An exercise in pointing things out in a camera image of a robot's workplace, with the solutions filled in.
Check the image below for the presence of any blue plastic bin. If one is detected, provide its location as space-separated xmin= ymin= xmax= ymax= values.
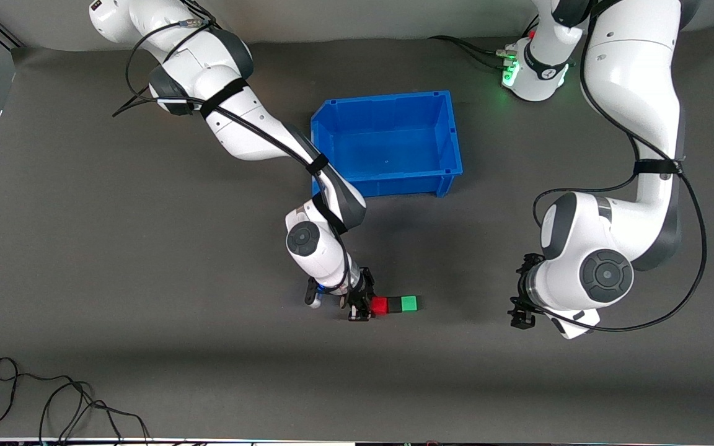
xmin=310 ymin=90 xmax=464 ymax=199

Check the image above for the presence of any dark grey table mat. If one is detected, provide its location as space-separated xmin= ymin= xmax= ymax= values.
xmin=0 ymin=22 xmax=714 ymax=444

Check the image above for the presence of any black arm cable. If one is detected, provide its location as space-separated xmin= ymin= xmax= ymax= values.
xmin=112 ymin=0 xmax=358 ymax=295
xmin=532 ymin=0 xmax=708 ymax=333

